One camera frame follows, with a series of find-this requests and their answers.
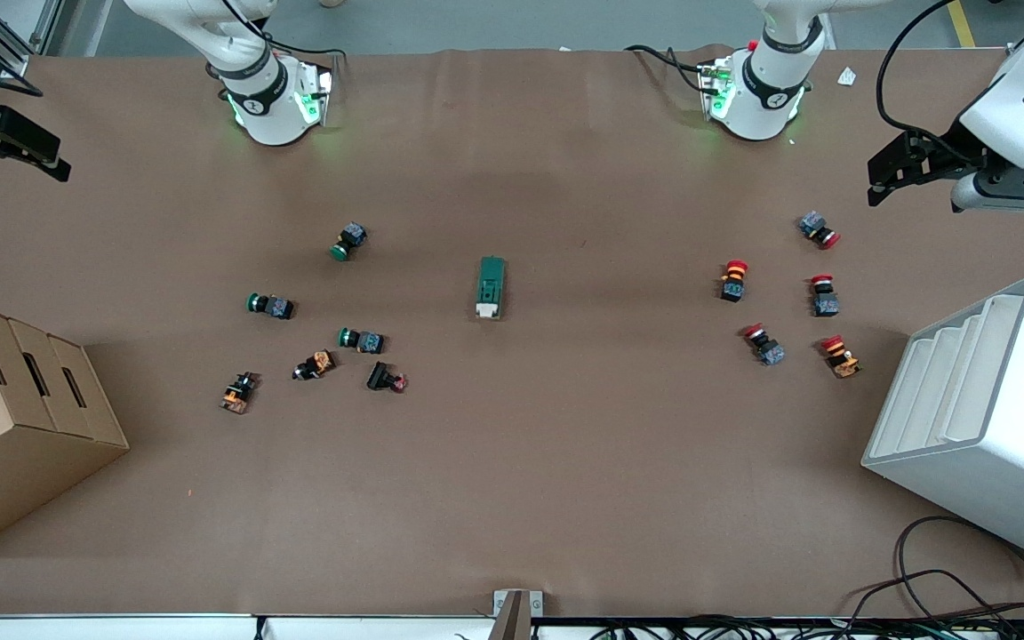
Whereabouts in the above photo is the black orange selector switch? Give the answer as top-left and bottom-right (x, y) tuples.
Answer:
(292, 349), (337, 382)
(219, 371), (261, 416)

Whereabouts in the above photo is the red emergency button grey block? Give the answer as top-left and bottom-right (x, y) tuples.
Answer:
(740, 323), (788, 368)
(797, 211), (843, 251)
(810, 274), (841, 319)

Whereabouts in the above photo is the black base cable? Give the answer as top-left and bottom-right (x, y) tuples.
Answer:
(219, 0), (349, 68)
(624, 43), (719, 95)

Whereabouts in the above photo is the black square indicator switch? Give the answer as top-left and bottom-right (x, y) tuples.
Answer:
(365, 360), (410, 394)

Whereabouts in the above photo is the black left base cable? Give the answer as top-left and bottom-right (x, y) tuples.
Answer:
(624, 43), (719, 95)

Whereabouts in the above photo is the white stepped storage bin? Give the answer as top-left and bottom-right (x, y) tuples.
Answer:
(860, 274), (1024, 572)

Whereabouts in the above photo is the metal clamp bracket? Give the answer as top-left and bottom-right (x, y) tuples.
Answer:
(492, 588), (545, 640)

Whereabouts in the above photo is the red emergency button orange block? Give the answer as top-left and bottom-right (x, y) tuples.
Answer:
(718, 259), (750, 304)
(819, 333), (863, 380)

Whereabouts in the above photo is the black right base cable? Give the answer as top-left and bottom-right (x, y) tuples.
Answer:
(219, 0), (349, 68)

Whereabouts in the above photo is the brown paper table cover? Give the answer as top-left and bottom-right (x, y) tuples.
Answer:
(0, 46), (1024, 620)

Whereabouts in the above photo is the green load switch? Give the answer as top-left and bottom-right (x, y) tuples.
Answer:
(475, 256), (510, 322)

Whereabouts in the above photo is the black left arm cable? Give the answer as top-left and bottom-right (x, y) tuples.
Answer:
(876, 0), (977, 148)

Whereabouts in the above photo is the brown cardboard box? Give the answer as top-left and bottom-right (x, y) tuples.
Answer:
(0, 296), (132, 560)

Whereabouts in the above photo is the green push button switch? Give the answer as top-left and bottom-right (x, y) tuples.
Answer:
(246, 292), (296, 321)
(337, 326), (387, 356)
(330, 221), (369, 262)

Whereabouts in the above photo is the black looped floor cable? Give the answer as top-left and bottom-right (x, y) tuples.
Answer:
(894, 515), (1024, 640)

